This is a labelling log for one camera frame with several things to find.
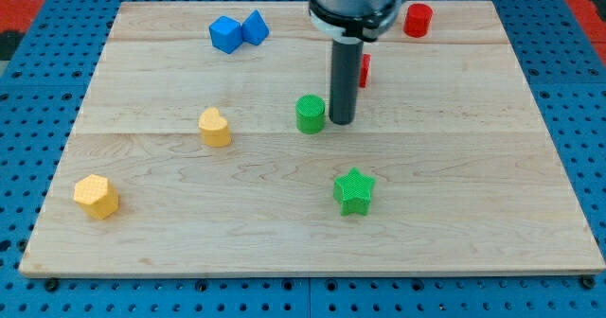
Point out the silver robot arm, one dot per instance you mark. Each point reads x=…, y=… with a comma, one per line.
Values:
x=354, y=21

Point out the green star block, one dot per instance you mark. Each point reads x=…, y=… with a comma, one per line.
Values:
x=353, y=192

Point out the yellow hexagon block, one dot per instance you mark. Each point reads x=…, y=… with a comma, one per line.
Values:
x=96, y=196

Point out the green cylinder block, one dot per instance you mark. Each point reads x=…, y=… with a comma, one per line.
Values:
x=310, y=114

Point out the yellow heart block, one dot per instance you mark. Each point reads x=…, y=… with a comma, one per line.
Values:
x=214, y=128

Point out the wooden board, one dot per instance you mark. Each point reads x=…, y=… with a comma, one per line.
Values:
x=468, y=181

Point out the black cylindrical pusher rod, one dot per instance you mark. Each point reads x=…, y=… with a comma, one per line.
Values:
x=345, y=71

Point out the red block behind rod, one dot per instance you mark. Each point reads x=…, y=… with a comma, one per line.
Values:
x=365, y=70

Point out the blue diamond block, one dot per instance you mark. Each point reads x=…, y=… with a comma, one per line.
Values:
x=254, y=30

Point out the blue cube block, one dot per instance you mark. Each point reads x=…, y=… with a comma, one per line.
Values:
x=225, y=34

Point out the red cylinder block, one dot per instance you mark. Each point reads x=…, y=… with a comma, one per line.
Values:
x=417, y=20

